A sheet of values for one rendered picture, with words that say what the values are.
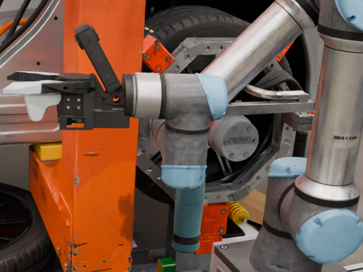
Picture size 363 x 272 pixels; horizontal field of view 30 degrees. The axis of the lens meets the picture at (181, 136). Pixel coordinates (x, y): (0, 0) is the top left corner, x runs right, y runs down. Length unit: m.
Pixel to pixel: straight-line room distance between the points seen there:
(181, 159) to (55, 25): 1.11
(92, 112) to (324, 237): 0.46
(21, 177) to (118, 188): 2.11
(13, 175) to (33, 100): 2.83
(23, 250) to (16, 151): 2.15
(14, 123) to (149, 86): 1.15
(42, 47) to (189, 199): 0.65
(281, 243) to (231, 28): 0.95
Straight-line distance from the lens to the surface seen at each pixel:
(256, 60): 1.22
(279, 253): 1.39
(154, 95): 1.07
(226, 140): 1.99
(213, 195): 2.23
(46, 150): 2.23
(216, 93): 1.09
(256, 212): 3.55
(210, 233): 2.28
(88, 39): 1.06
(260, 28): 1.23
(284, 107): 2.00
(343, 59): 1.13
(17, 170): 3.91
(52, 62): 2.17
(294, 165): 1.33
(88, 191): 1.72
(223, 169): 2.33
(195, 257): 2.50
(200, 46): 2.03
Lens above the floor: 1.53
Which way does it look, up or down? 20 degrees down
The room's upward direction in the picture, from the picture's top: 5 degrees clockwise
